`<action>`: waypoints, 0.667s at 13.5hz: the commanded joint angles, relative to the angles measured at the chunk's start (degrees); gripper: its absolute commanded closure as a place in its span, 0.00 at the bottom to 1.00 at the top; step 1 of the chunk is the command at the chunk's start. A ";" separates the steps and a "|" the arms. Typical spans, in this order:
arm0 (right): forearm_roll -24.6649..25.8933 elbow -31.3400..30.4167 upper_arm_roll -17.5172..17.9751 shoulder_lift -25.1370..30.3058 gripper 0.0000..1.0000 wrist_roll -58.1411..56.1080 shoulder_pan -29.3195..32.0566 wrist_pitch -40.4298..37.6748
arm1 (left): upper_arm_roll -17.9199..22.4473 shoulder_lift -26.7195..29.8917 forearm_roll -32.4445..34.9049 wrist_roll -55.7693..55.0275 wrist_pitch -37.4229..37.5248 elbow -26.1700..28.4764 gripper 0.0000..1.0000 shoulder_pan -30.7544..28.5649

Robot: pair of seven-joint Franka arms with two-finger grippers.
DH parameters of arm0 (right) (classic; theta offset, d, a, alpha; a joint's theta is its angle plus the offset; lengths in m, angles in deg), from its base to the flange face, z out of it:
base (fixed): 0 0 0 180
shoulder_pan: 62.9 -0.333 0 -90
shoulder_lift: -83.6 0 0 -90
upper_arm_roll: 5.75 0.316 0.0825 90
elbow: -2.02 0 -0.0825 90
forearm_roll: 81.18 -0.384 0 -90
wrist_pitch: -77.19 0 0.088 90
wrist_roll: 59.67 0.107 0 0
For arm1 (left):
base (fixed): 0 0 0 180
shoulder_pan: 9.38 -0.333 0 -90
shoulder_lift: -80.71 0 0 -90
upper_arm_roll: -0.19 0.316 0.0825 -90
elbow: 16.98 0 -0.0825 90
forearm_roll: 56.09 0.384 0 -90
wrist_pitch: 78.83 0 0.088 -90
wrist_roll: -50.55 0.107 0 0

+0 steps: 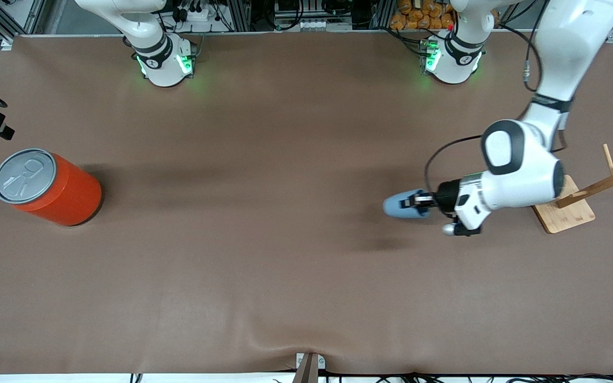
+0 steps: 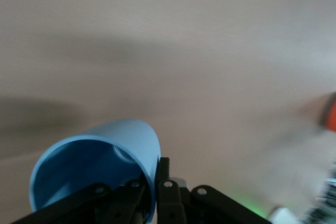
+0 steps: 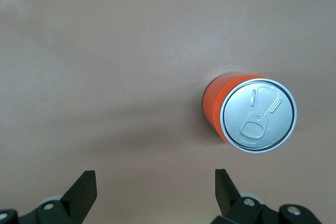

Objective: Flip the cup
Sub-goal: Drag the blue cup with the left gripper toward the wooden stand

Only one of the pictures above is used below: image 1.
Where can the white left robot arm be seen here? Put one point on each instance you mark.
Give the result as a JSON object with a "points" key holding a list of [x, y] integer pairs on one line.
{"points": [[524, 170]]}

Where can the aluminium frame post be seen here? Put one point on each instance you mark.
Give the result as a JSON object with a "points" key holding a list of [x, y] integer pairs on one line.
{"points": [[237, 16]]}

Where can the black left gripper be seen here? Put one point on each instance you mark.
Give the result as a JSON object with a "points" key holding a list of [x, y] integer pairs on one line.
{"points": [[446, 197]]}

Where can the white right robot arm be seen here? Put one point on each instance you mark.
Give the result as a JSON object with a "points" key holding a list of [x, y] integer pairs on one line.
{"points": [[152, 58]]}

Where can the brown table mat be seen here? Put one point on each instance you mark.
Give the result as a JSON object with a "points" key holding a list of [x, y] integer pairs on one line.
{"points": [[285, 239]]}

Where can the blue plastic cup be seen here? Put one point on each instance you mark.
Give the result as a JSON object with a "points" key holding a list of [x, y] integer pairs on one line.
{"points": [[394, 207]]}

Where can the wooden cup stand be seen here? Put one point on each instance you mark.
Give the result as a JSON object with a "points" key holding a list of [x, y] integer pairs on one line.
{"points": [[567, 215]]}

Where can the bag of orange snacks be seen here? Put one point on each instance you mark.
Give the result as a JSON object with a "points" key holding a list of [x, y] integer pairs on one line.
{"points": [[418, 16]]}

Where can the white power strip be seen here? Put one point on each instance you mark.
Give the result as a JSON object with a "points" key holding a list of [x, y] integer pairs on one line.
{"points": [[200, 15]]}

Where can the white connector block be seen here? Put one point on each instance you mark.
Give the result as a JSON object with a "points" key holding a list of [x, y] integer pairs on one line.
{"points": [[312, 24]]}

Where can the red can with grey lid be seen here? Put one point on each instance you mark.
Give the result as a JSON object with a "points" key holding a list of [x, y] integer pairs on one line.
{"points": [[72, 197]]}

